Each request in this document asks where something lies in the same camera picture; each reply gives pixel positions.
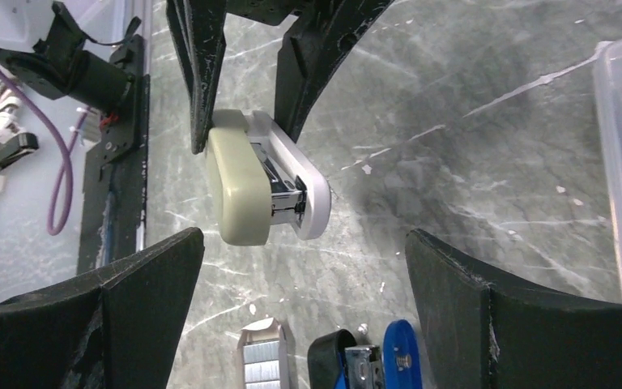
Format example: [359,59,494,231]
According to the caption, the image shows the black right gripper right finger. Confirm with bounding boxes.
[405,229,622,388]

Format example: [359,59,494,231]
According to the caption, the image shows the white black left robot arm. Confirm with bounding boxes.
[0,1,389,153]

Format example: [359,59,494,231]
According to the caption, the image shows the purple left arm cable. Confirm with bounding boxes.
[0,32,92,237]

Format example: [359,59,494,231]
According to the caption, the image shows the small beige white stapler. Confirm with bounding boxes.
[205,109,332,246]

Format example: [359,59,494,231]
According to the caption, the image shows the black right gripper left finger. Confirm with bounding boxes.
[0,228,204,388]

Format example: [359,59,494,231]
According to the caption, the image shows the blue black stapler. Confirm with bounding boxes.
[307,319,423,389]

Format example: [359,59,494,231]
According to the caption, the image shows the red white staples box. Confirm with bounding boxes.
[236,318,290,389]

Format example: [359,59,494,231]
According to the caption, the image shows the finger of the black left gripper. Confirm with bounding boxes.
[274,0,391,142]
[166,0,227,154]

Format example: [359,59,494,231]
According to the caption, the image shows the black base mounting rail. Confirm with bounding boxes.
[77,35,151,274]

